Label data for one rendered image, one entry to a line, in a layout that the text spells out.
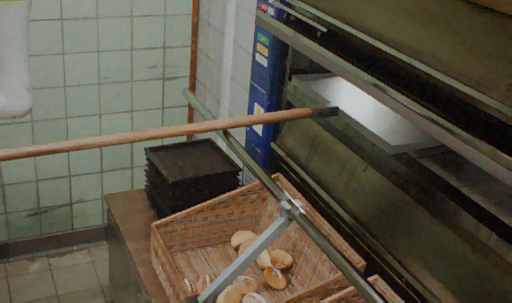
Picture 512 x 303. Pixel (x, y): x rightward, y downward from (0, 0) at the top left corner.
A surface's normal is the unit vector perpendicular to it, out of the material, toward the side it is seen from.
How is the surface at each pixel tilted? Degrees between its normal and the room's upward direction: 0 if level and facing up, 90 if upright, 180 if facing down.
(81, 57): 90
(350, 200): 70
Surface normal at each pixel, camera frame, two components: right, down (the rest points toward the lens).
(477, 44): -0.83, -0.20
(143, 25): 0.42, 0.42
